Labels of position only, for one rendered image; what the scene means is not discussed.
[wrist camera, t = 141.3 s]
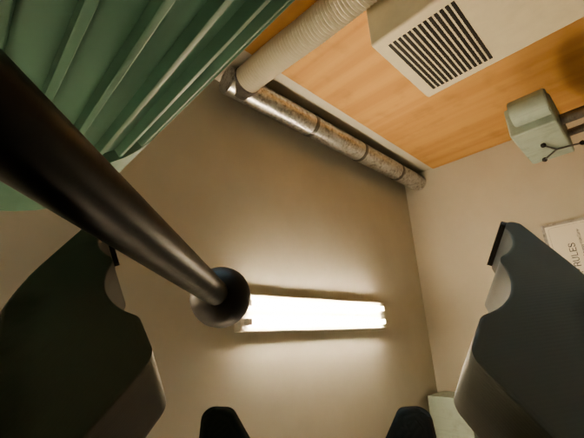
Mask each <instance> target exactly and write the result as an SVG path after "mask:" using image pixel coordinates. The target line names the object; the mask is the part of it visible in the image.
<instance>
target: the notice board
mask: <svg viewBox="0 0 584 438"><path fill-rule="evenodd" d="M541 231H542V234H543V237H544V241H545V243H546V244H547V245H548V246H549V247H550V248H552V249H553V250H554V251H556V252H557V253H558V254H560V255H561V256H562V257H564V258H565V259H566V260H567V261H569V262H570V263H572V264H573V265H574V266H575V267H576V268H577V269H578V270H579V271H580V272H581V273H582V274H584V217H581V218H576V219H572V220H567V221H564V222H556V223H551V224H548V225H543V226H541Z"/></svg>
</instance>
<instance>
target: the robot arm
mask: <svg viewBox="0 0 584 438"><path fill-rule="evenodd" d="M118 265H120V264H119V261H118V258H117V255H116V250H115V249H114V248H112V247H110V246H109V245H108V244H106V243H104V242H102V241H100V240H99V239H97V238H95V237H94V236H92V235H91V234H89V233H87V232H85V231H84V230H82V229H81V230H80V231H79V232H78V233H77V234H75V235H74V236H73V237H72V238H71V239H69V240H68V241H67V242H66V243H65V244H64V245H63V246H62V247H61V248H60V249H59V250H58V251H56V252H55V253H54V254H53V255H52V256H50V257H49V258H48V259H47V260H46V261H45V262H43V263H42V264H41V265H40V266H39V267H38V268H37V269H36V270H35V271H34V272H33V273H32V274H31V275H30V276H29V277H28V278H27V279H26V280H25V281H24V282H23V283H22V285H21V286H20V287H19V288H18V289H17V290H16V292H15V293H14V294H13V295H12V296H11V298H10V299H9V300H8V301H7V302H6V303H5V305H4V306H3V308H2V309H1V311H0V438H145V437H146V436H147V435H148V433H149V432H150V430H151V429H152V428H153V427H154V426H155V424H156V422H157V421H158V420H159V418H160V417H161V416H162V414H163V411H164V409H165V407H166V397H165V394H164V390H163V385H162V382H161V378H160V375H159V372H158V368H157V365H156V360H155V357H154V354H153V350H152V347H151V345H150V342H149V338H148V336H147V334H146V332H145V330H144V327H143V324H142V322H141V320H140V318H139V317H138V316H136V315H133V314H131V313H129V312H126V311H124V309H125V306H126V304H125V301H124V298H123V292H122V290H121V287H120V283H119V281H118V278H117V275H116V270H115V266H118ZM487 265H489V266H492V270H493V271H494V273H495V275H494V279H493V281H492V284H491V287H490V290H489V292H488V296H487V299H486V301H485V307H486V309H487V310H488V313H487V314H485V315H483V316H482V317H481V318H480V320H479V322H478V325H477V328H476V331H475V333H474V337H473V340H472V342H471V345H470V348H469V350H468V354H467V357H466V360H465V362H464V364H463V367H462V370H461V375H460V379H459V381H458V385H457V388H456V391H455V397H454V402H455V407H456V409H457V411H458V413H459V414H460V416H461V417H462V418H463V420H464V421H465V422H466V423H467V424H468V425H469V427H471V428H472V430H473V431H474V432H475V434H476V435H477V436H478V437H479V438H584V274H582V273H581V272H580V271H579V270H578V269H577V268H576V267H575V266H574V265H573V264H572V263H570V262H569V261H567V260H566V259H565V258H564V257H562V256H561V255H560V254H558V253H557V252H556V251H554V250H553V249H552V248H550V247H549V246H548V245H547V244H546V243H544V242H543V241H542V240H541V239H540V238H538V237H537V236H535V235H534V234H533V233H532V232H530V231H529V230H528V229H526V228H525V227H524V226H522V225H521V224H519V223H517V222H501V223H500V226H499V228H498V231H497V234H496V237H495V239H494V244H493V248H492V250H491V253H490V256H489V258H488V264H487ZM199 438H250V437H249V435H248V433H247V431H246V429H245V428H244V426H243V425H242V422H241V421H240V419H239V417H238V415H237V413H236V412H235V410H234V409H232V408H230V407H211V408H208V409H207V410H206V411H205V412H204V413H203V415H202V419H201V427H200V434H199ZM386 438H436V434H435V427H434V423H433V420H432V417H431V415H430V413H429V412H428V411H427V410H426V409H424V408H422V407H418V406H410V407H401V408H399V409H398V410H397V412H396V414H395V418H394V420H393V422H392V424H391V426H390V429H389V431H388V434H387V436H386Z"/></svg>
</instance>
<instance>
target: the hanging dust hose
mask: <svg viewBox="0 0 584 438"><path fill-rule="evenodd" d="M376 2H377V0H317V1H316V2H315V3H314V4H313V5H311V7H309V9H308V10H306V11H304V12H303V13H302V14H301V15H300V16H299V17H298V18H297V19H296V20H294V21H293V22H292V23H290V24H289V25H288V26H287V27H285V28H284V29H283V30H281V31H280V32H279V33H278V34H276V35H275V36H274V37H273V38H271V39H270V40H269V41H268V42H266V43H265V44H264V45H263V46H262V47H261V48H260V49H259V50H258V51H256V52H255V53H254V54H253V55H252V56H251V57H250V58H248V59H247V60H246V61H245V62H244V63H243V64H242V65H241V66H239V68H237V70H236V77H237V80H238V82H239V84H241V86H242V87H243V88H244V89H245V90H247V91H248V92H252V93H254V92H257V91H258V90H259V89H260V88H262V87H263V86H264V85H265V84H267V83H268V82H270V81H271V80H272V79H273V78H275V77H276V76H278V75H279V74H281V73H282V72H283V71H285V70H286V69H287V68H288V67H290V66H291V65H293V64H294V63H296V62H297V61H298V60H300V59H301V58H303V57H304V56H306V55H307V54H308V53H309V52H311V51H312V50H314V49H316V48H317V47H318V46H320V45H321V44H323V43H325V42H326V41H327V40H329V38H330V37H332V36H333V35H334V34H335V33H337V32H338V31H340V30H341V29H343V28H344V26H346V25H347V24H348V23H350V22H352V21H353V20H354V19H356V18H357V17H358V16H360V14H362V13H363V11H365V10H366V9H367V8H369V7H370V5H373V4H374V3H376Z"/></svg>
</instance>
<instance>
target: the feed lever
mask: <svg viewBox="0 0 584 438"><path fill-rule="evenodd" d="M0 182H2V183H4V184H6V185H8V186H10V187H11V188H13V189H14V190H16V191H18V192H19V193H21V194H23V195H24V196H27V197H28V198H29V199H31V200H33V201H34V202H37V203H38V204H40V205H42V206H43V207H45V208H46V209H48V210H50V211H52V212H53V213H55V214H57V215H58V216H61V217H62V218H63V219H65V220H67V221H68V222H71V223H72V224H74V225H76V226H77V227H78V228H80V229H82V230H84V231H85V232H87V233H89V234H91V235H92V236H94V237H95V238H97V239H99V240H100V241H102V242H104V243H106V244H108V245H109V246H110V247H112V248H114V249H116V250H118V251H119V252H121V253H123V254H124V255H126V256H128V257H129V258H131V259H133V260H134V261H136V262H138V263H140V264H142V265H143V266H144V267H146V268H148V269H150V270H152V271H153V272H155V273H157V274H158V275H160V276H161V277H163V278H165V279H167V280H168V281H170V282H172V283H174V284H175V285H176V286H178V287H180V288H181V289H184V290H186V291H187V292H189V293H190V295H189V303H190V307H191V309H192V312H193V314H194V315H195V317H196V318H197V319H198V320H199V321H200V322H201V323H203V324H204V325H207V326H209V327H212V328H218V329H220V328H226V327H228V326H231V325H234V324H235V323H237V322H239V321H240V320H241V319H242V317H243V316H244V315H245V314H246V312H247V310H248V308H249V305H250V289H249V285H248V283H247V281H246V279H245V278H244V277H243V275H241V274H240V273H239V272H238V271H236V270H234V269H231V268H227V267H216V268H212V269H211V268H210V267H209V266H208V265H207V264H206V263H205V262H204V261H203V260H202V259H201V258H200V257H199V255H198V254H197V253H196V252H195V251H194V250H193V249H192V248H191V247H190V246H189V245H188V244H187V243H186V242H185V241H184V240H183V239H182V238H181V237H180V236H179V235H178V234H177V233H176V232H175V231H174V230H173V229H172V228H171V227H170V226H169V225H168V224H167V223H166V222H165V221H164V220H163V218H162V217H161V216H160V215H159V214H158V213H157V212H156V211H155V210H154V209H153V208H152V207H151V206H150V205H149V204H148V203H147V202H146V201H145V199H144V198H143V197H142V196H141V195H140V194H139V193H138V192H137V191H136V190H135V189H134V188H133V187H132V186H131V185H130V184H129V183H128V182H127V180H126V179H125V178H124V177H123V176H122V175H121V174H120V173H119V172H118V171H117V170H116V169H115V168H114V167H113V166H112V165H111V164H110V163H109V161H108V160H107V159H106V158H105V157H104V156H103V155H102V154H101V153H100V152H99V151H98V150H97V149H96V148H95V147H94V146H93V145H92V144H91V142H90V141H89V140H88V139H87V138H86V137H85V136H84V135H83V134H82V133H81V132H80V131H79V130H78V129H77V128H76V127H75V126H74V125H73V123H72V122H71V121H70V120H69V119H68V118H67V117H66V116H65V115H64V114H63V113H62V112H61V111H60V110H59V109H58V108H57V107H56V106H55V104H54V103H53V102H52V101H51V100H50V99H49V98H48V97H47V96H46V95H45V94H44V93H43V92H42V91H41V90H40V89H39V88H38V87H37V86H36V85H35V84H34V83H33V82H32V81H31V80H30V79H29V78H28V77H27V76H26V75H25V74H24V73H23V72H22V71H21V70H20V69H19V67H18V66H17V65H16V64H15V63H14V62H13V61H12V60H11V59H10V58H9V57H8V56H7V55H6V54H5V53H4V52H3V51H2V50H1V48H0Z"/></svg>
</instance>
